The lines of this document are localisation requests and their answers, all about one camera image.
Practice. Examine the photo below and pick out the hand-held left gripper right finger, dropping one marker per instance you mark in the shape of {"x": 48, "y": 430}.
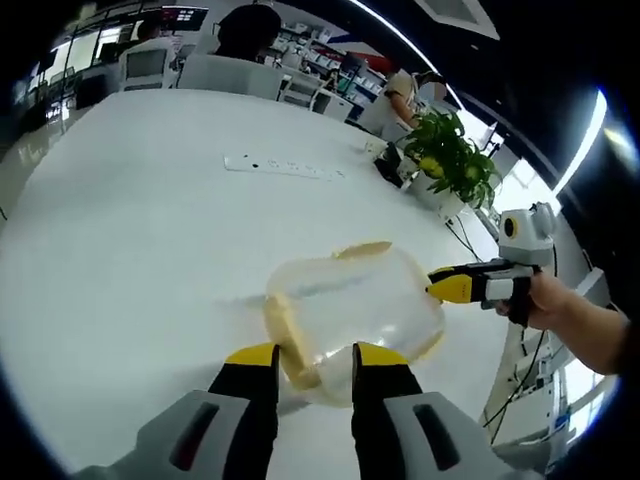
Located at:
{"x": 385, "y": 400}

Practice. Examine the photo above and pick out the white storage shelves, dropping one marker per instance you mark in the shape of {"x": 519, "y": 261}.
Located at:
{"x": 310, "y": 45}

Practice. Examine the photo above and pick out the white desk frame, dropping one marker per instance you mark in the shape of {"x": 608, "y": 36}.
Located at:
{"x": 555, "y": 360}

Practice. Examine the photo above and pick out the white counter partition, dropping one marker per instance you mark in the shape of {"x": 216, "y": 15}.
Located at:
{"x": 260, "y": 80}

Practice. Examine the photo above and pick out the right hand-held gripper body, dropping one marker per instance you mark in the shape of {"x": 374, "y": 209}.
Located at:
{"x": 525, "y": 240}

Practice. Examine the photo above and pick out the clear plastic bag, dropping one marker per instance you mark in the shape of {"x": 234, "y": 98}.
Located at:
{"x": 350, "y": 300}

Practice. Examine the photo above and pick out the person's right hand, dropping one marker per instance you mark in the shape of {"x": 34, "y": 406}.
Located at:
{"x": 552, "y": 302}

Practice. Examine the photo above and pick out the ceiling vent panel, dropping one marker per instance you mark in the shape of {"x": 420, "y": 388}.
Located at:
{"x": 462, "y": 15}

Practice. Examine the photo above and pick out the white office chair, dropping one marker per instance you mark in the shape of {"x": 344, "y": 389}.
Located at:
{"x": 145, "y": 67}

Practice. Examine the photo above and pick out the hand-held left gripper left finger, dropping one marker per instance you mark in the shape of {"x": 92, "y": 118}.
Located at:
{"x": 235, "y": 400}

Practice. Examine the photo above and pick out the long curved ceiling light strip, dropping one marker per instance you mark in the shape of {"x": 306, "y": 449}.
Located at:
{"x": 362, "y": 9}

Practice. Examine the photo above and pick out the white power strip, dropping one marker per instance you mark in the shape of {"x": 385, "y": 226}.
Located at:
{"x": 285, "y": 167}

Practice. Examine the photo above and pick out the white plant pot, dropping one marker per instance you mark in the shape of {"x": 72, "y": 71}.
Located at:
{"x": 440, "y": 197}

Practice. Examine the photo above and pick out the black box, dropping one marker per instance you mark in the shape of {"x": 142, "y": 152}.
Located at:
{"x": 392, "y": 167}

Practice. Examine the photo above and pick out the green potted plant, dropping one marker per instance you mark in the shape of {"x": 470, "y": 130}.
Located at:
{"x": 450, "y": 155}

